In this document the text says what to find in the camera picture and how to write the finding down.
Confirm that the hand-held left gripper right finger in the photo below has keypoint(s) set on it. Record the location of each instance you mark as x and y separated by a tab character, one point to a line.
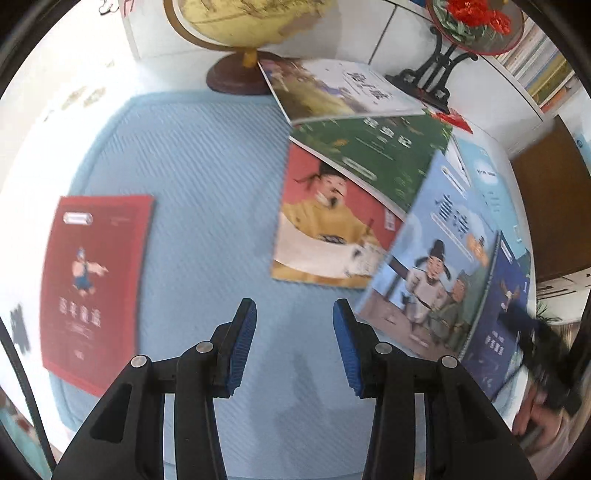
346	350

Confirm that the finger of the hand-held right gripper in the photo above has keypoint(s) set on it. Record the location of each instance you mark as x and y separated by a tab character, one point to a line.
519	318

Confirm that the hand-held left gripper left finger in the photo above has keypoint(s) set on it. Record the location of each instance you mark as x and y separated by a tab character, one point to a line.
242	341

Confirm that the dark blue deer rider book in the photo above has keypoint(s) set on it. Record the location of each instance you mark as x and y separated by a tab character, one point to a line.
489	332

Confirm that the red cartoon figure book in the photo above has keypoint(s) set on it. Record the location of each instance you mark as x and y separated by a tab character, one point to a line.
115	300

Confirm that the pale blue back cover book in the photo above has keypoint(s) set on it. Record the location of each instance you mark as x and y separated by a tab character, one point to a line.
489	184

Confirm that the dark green beetle cover book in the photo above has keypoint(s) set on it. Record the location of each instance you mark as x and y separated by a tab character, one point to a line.
392	157

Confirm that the person's right forearm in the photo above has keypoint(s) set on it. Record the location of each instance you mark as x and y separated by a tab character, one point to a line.
570	436

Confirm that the row of colourful shelf books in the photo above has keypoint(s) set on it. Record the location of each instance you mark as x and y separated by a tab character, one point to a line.
549	69

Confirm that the person's right hand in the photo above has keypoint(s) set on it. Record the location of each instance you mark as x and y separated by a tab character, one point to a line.
538	415

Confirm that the light blue poet cover book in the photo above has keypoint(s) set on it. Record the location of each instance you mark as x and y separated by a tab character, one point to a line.
438	258

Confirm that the brown wooden door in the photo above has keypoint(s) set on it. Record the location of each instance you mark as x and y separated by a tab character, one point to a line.
554	194

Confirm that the red scholar portrait book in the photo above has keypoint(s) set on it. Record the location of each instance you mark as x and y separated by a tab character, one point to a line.
323	221

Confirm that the light blue textured mat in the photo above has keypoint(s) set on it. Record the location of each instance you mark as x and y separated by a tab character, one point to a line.
207	184

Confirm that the flower fan on black stand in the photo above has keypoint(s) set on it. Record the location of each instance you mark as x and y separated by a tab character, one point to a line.
438	69

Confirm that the white landscape cover book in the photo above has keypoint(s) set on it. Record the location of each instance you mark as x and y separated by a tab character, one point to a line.
323	87

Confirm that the yellow globe on wooden base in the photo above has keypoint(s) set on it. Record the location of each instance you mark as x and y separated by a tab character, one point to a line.
240	18

